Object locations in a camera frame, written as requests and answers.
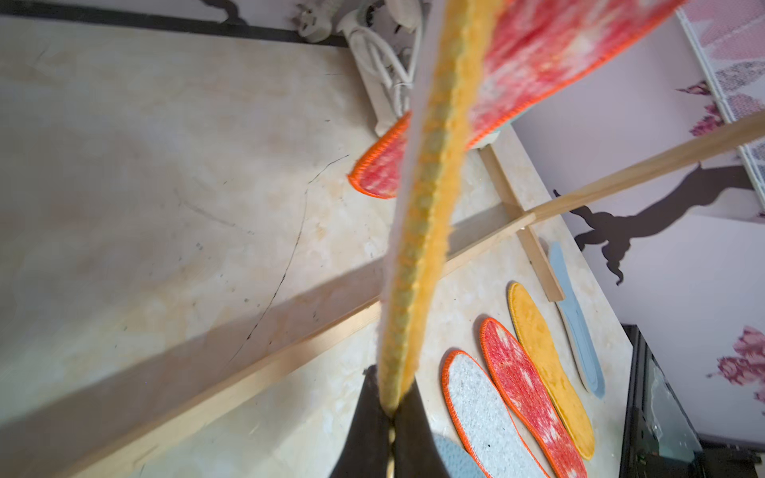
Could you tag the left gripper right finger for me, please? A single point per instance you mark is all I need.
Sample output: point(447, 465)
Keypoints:
point(415, 453)

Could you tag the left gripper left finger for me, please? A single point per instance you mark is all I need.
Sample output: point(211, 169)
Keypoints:
point(366, 453)

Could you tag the orange rimmed grey insole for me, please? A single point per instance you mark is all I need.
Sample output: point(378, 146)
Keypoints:
point(482, 420)

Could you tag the wooden clothes rack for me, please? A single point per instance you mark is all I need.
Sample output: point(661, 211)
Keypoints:
point(123, 456)

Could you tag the yellow insole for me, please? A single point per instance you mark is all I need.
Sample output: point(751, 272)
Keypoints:
point(458, 37)
point(534, 336)

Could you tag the red orange insole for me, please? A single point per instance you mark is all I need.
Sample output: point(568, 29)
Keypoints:
point(540, 47)
point(522, 389)

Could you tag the mint green toaster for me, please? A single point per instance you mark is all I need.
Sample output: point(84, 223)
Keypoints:
point(502, 128)

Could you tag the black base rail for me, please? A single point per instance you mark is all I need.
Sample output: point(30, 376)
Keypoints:
point(659, 439)

